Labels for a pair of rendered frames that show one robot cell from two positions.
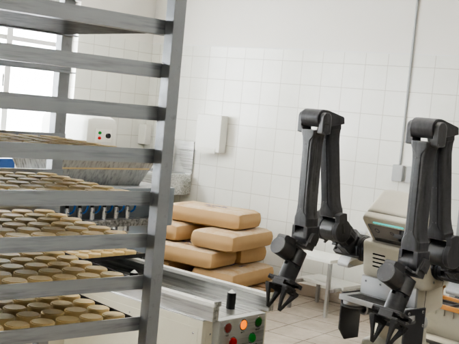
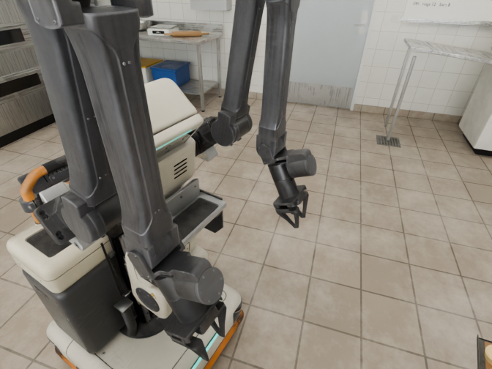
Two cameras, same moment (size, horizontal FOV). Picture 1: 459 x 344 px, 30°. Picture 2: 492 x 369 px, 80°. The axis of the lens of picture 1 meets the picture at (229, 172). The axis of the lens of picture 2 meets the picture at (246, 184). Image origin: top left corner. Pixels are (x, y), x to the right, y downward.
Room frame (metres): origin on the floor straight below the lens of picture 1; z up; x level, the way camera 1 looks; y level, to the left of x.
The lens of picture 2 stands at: (2.70, 0.11, 1.51)
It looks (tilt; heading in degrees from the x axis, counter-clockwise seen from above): 35 degrees down; 252
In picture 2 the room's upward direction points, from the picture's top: 1 degrees clockwise
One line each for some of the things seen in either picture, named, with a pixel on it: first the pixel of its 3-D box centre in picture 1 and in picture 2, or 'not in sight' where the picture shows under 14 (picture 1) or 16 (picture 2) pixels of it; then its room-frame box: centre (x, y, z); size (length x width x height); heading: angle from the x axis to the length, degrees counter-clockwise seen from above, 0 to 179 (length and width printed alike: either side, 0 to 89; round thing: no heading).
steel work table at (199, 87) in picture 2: not in sight; (151, 62); (2.65, -4.50, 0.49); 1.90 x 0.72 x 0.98; 145
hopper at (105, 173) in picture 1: (84, 165); not in sight; (3.41, 0.58, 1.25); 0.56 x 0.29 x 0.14; 139
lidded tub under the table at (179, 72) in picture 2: not in sight; (171, 74); (2.40, -4.33, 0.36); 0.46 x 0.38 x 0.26; 57
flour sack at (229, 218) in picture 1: (214, 215); not in sight; (7.13, 0.09, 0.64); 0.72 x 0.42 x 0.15; 61
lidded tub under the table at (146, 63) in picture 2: not in sight; (144, 71); (2.77, -4.58, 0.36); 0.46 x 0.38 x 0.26; 55
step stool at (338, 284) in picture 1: (324, 282); not in sight; (6.79, -0.84, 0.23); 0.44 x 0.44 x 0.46; 47
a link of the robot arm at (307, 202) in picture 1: (309, 178); (130, 147); (2.74, -0.26, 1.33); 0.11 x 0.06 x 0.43; 41
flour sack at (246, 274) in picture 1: (233, 273); not in sight; (6.99, -0.11, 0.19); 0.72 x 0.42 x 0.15; 149
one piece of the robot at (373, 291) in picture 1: (382, 314); (179, 228); (2.69, -0.53, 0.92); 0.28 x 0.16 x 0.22; 41
